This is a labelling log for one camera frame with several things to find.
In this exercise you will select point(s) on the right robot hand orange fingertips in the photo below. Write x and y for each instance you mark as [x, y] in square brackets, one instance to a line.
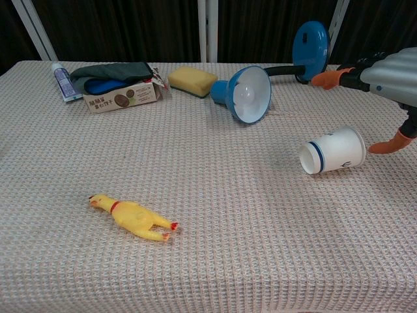
[391, 76]

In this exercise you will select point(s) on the white paper cup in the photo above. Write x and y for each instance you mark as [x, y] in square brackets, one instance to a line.
[335, 155]

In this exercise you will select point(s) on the blue desk lamp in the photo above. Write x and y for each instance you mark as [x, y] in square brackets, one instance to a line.
[251, 94]

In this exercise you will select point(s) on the yellow green sponge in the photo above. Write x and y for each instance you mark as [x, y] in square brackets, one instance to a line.
[192, 80]

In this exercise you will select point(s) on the checkered woven tablecloth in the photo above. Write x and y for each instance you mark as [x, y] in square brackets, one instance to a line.
[195, 212]

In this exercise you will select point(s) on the dark curtain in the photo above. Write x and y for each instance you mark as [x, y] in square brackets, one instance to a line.
[123, 29]

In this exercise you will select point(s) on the cardboard snack box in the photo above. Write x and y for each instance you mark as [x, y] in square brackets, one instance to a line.
[120, 99]

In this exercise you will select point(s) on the dark green cloth bundle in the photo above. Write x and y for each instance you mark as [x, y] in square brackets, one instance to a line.
[110, 76]

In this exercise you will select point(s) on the yellow rubber chicken toy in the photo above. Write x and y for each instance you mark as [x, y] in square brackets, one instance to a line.
[135, 218]

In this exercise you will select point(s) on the white toothpaste tube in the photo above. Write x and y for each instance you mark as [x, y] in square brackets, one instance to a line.
[63, 83]

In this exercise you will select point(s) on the white metal frame post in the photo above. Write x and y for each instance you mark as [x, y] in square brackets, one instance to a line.
[34, 27]
[337, 16]
[207, 29]

